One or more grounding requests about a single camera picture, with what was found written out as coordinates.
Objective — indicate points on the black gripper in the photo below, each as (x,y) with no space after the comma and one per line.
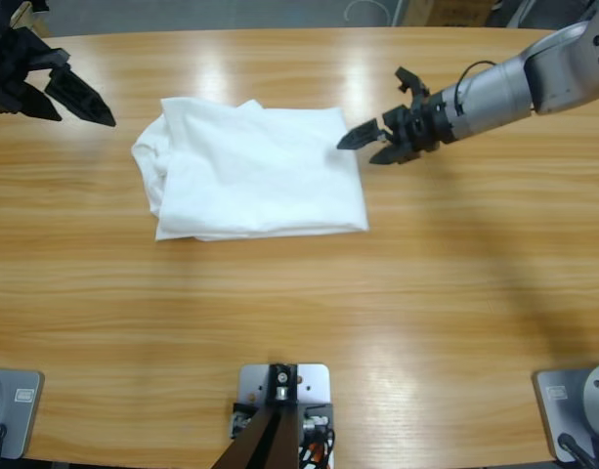
(421,124)
(8,58)

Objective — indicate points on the white t-shirt with black logo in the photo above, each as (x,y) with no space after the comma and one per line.
(260,181)

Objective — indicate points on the cardboard box stack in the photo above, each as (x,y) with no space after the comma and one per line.
(35,24)

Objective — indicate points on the brown cardboard box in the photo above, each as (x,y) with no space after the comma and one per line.
(450,12)

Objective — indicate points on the dark background equipment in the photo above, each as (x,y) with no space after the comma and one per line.
(538,12)

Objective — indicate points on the white mounting block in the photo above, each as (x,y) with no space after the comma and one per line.
(313,381)

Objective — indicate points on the round grey base disc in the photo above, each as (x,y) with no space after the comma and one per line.
(597,396)

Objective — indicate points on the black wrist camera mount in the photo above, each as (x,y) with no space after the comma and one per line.
(37,5)
(411,80)

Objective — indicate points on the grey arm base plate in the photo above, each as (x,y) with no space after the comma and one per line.
(555,405)
(20,405)

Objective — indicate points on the dark camera post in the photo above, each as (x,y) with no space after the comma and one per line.
(274,435)

